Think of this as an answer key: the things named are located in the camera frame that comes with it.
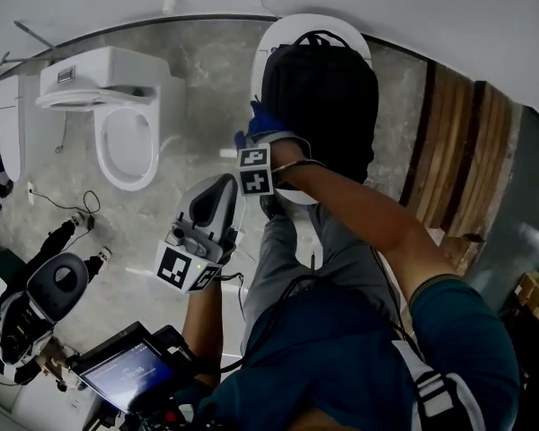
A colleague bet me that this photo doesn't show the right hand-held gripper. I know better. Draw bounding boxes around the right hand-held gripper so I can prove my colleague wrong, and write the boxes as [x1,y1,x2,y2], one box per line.
[235,130,314,197]

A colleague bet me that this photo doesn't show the dark green bin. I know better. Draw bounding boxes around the dark green bin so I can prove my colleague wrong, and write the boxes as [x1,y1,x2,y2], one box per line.
[0,248,27,289]

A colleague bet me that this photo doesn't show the grey long-handled squeegee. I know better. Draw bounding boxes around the grey long-handled squeegee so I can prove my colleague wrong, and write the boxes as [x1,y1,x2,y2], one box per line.
[0,50,57,67]

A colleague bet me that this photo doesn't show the black chest rig mount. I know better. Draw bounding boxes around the black chest rig mount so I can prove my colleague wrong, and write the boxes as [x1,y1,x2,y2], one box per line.
[96,392,221,431]

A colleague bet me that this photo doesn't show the white harness strap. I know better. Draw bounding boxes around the white harness strap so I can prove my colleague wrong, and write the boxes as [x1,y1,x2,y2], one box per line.
[393,339,486,431]

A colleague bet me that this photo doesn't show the white toilet with tank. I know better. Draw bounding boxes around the white toilet with tank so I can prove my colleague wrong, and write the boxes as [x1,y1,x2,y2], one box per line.
[34,45,175,193]

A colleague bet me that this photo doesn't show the grey long-handled mop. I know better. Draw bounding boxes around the grey long-handled mop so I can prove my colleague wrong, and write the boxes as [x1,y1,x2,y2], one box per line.
[13,20,59,52]

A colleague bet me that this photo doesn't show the black backpack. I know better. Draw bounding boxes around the black backpack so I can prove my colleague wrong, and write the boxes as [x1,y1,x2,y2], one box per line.
[260,29,381,186]

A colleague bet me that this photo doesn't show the brown wooden planks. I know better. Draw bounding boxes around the brown wooden planks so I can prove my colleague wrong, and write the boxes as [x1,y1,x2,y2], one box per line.
[399,60,520,277]

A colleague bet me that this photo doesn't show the black power adapter with cable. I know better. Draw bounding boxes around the black power adapter with cable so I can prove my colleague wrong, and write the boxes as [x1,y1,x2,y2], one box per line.
[31,189,102,253]

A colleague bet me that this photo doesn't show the person's left forearm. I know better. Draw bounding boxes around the person's left forearm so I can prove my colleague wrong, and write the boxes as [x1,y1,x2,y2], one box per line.
[181,280,225,390]

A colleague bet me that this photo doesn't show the person's teal shirt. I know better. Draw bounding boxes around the person's teal shirt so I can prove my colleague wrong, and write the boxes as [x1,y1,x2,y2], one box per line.
[174,274,522,431]

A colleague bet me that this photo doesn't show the white oval smart toilet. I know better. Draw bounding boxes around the white oval smart toilet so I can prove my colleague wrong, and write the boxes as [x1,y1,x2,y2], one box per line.
[0,74,28,184]

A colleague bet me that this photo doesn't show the person's right forearm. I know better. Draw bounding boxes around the person's right forearm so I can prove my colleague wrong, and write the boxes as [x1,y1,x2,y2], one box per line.
[271,144,462,307]

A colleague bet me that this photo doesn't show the person's left shoe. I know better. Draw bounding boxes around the person's left shoe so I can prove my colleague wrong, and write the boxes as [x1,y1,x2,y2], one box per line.
[259,193,287,220]

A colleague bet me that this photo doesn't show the thick black cable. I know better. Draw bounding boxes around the thick black cable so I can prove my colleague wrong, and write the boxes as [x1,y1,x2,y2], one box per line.
[215,274,329,374]

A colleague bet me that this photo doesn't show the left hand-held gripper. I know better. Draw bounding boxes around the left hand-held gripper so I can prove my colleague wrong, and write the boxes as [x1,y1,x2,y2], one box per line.
[155,172,248,295]

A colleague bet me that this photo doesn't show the black chest-mounted monitor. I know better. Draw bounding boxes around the black chest-mounted monitor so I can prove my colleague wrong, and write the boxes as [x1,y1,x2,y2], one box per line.
[69,321,197,415]

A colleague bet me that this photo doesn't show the white toilet with closed lid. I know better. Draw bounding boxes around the white toilet with closed lid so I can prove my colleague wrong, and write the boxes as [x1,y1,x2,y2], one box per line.
[250,13,374,207]

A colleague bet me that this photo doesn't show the blue cloth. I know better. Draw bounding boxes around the blue cloth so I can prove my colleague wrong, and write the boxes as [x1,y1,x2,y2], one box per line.
[233,100,294,152]

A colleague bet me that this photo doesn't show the person's grey trousers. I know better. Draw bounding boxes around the person's grey trousers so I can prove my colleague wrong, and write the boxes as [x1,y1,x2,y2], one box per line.
[241,199,403,356]

